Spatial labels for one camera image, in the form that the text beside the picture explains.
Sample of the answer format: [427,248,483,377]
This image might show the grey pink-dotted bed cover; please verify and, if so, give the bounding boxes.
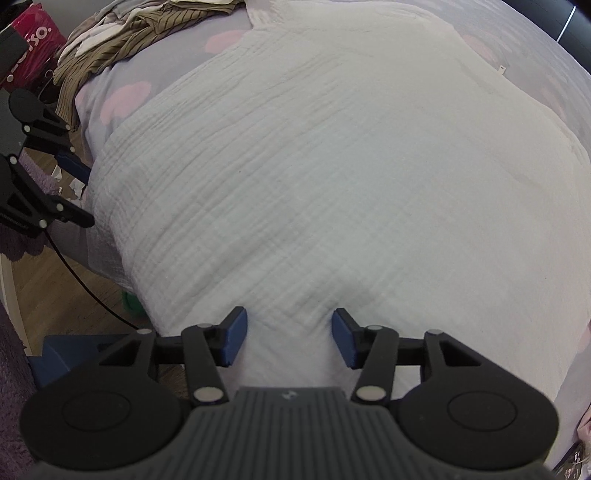
[74,0,591,480]

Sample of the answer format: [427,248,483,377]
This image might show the stack of folded clothes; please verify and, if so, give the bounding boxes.
[575,401,591,444]

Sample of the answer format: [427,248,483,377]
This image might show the light grey garment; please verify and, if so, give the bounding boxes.
[69,0,155,52]

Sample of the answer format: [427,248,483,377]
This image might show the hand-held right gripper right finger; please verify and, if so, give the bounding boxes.
[331,308,485,407]

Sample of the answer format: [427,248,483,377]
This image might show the white muslin shirt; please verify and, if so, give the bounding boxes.
[85,0,591,402]

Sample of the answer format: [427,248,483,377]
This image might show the red plastic bag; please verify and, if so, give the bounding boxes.
[2,2,65,90]

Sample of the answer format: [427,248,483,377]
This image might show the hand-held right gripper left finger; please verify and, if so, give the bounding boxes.
[95,305,249,408]

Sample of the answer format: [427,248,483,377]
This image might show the white paper scraps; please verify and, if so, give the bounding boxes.
[51,165,88,200]

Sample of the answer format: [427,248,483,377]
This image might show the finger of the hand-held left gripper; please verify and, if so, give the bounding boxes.
[22,111,92,182]
[0,156,96,238]

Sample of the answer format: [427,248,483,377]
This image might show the black cable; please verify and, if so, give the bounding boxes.
[42,228,141,332]

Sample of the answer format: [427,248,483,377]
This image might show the blue box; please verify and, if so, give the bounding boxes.
[30,333,139,392]

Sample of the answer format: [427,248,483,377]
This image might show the brown striped garment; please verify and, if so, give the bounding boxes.
[53,0,245,132]

